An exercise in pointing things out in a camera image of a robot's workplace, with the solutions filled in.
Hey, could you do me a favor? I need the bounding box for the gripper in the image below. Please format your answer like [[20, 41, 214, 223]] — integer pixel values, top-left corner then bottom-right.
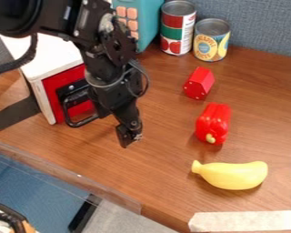
[[85, 71, 148, 149]]

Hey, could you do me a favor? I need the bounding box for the drawer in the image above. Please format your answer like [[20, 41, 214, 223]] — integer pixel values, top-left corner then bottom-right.
[[41, 63, 102, 128]]

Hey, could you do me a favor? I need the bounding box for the red toy pepper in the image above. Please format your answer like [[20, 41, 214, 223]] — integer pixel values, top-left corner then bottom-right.
[[194, 102, 234, 147]]

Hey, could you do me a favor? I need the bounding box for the red block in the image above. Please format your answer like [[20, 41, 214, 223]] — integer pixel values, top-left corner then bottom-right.
[[182, 66, 217, 101]]

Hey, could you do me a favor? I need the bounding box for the yellow toy banana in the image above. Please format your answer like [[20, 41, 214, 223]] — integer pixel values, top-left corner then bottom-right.
[[190, 159, 271, 191]]

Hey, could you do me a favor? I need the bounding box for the red and green can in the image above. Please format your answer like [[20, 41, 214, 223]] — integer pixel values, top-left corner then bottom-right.
[[158, 0, 198, 56]]

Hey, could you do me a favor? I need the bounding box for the cabinet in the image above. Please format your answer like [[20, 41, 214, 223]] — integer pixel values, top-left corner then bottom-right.
[[0, 32, 89, 126]]

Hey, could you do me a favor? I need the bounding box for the teal toy cash register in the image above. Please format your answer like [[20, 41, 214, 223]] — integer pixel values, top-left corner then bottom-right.
[[110, 0, 166, 55]]

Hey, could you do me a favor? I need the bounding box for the yellow and blue can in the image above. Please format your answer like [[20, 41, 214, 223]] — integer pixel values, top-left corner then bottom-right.
[[191, 17, 232, 63]]

